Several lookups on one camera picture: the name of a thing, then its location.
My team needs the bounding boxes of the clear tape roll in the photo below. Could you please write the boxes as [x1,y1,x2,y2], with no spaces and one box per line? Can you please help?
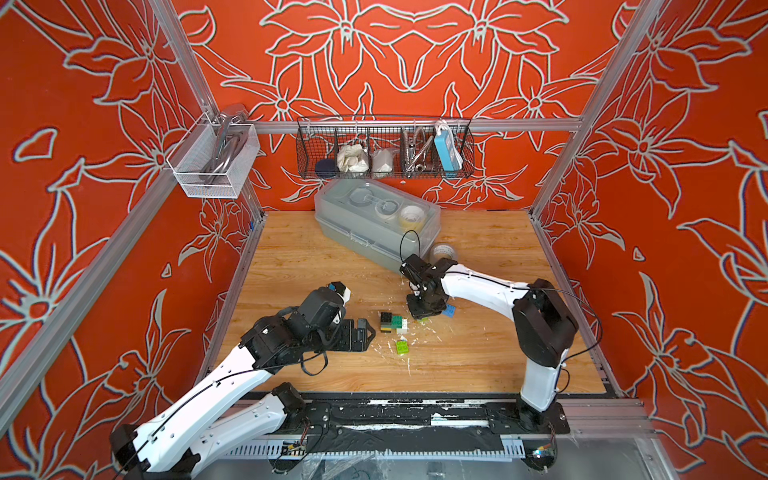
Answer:
[430,243,458,264]

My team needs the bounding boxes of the dark round object in basket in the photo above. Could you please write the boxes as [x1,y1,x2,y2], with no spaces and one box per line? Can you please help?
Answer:
[315,158,338,179]

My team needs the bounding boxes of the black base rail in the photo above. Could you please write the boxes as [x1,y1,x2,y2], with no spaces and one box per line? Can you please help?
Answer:
[262,392,571,459]

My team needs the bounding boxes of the black wire basket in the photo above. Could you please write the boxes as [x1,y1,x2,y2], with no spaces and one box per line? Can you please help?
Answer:
[296,115,476,180]

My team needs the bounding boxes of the blue white box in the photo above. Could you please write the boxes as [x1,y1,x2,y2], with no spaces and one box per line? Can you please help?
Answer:
[433,120,463,174]

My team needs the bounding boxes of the aluminium rear crossbar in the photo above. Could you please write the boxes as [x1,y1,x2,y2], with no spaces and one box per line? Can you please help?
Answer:
[250,118,581,134]

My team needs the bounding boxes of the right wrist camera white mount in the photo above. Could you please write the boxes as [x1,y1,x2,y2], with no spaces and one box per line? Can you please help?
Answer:
[400,254,434,291]

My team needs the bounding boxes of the clear acrylic wall bin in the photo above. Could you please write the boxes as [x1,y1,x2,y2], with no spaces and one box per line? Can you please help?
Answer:
[167,114,261,199]

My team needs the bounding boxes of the metal tongs in basket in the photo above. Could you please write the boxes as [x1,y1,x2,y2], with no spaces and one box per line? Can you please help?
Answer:
[402,126,433,178]

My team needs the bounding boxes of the aluminium frame post right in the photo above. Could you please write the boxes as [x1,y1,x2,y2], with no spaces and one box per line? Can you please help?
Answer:
[530,0,667,220]

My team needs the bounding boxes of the white slotted cable duct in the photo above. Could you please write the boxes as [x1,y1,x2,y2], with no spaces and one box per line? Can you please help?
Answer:
[179,436,526,462]

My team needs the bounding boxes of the grey plastic storage box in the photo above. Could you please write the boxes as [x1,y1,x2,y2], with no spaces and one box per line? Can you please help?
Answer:
[314,179,441,273]

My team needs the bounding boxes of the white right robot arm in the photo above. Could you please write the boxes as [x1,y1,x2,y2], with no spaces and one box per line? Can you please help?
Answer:
[400,254,579,412]

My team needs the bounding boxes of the yellow tape roll in box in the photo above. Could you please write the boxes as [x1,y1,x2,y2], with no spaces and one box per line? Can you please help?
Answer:
[397,205,427,232]

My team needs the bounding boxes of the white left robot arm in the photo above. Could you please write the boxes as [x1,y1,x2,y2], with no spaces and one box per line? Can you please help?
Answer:
[110,313,376,479]

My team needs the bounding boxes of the white crumpled cloth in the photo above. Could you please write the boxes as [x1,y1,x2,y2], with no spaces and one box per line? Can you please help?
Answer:
[336,143,370,174]

